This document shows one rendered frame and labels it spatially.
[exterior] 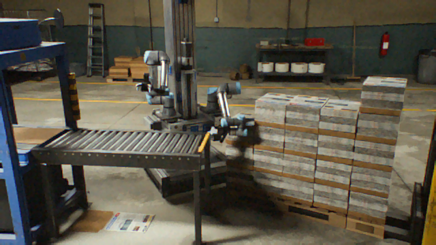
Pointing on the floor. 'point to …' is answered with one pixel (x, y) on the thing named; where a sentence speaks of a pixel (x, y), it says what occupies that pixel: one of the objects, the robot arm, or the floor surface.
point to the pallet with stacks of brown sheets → (127, 69)
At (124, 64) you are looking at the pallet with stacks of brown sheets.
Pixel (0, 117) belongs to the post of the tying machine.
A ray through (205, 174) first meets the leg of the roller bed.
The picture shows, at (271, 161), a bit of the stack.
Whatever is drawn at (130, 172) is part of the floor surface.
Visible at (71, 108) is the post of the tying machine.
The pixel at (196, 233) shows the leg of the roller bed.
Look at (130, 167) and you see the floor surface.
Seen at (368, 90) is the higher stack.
